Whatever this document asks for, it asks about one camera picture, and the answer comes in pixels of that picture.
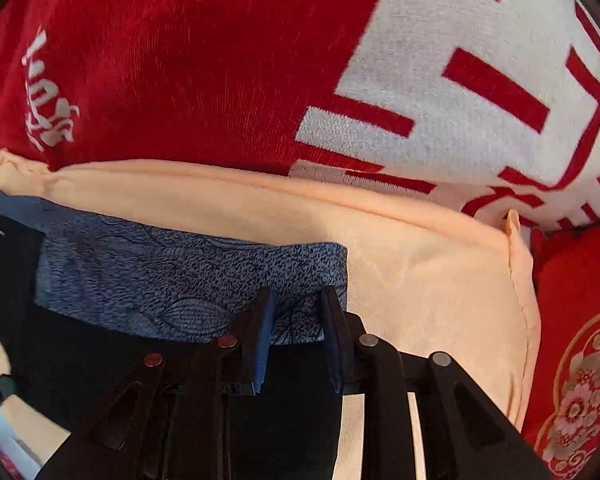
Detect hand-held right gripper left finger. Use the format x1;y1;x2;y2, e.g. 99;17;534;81
37;286;276;480

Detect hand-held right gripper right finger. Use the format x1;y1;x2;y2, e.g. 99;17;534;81
320;285;553;480

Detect red printed blanket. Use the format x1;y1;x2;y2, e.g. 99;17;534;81
0;0;600;235

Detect cream blanket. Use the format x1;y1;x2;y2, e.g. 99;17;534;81
0;152;541;480

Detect red floral pillow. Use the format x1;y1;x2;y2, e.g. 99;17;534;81
520;215;600;480

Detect black pants with blue stripes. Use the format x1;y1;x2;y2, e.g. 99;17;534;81
0;182;351;480

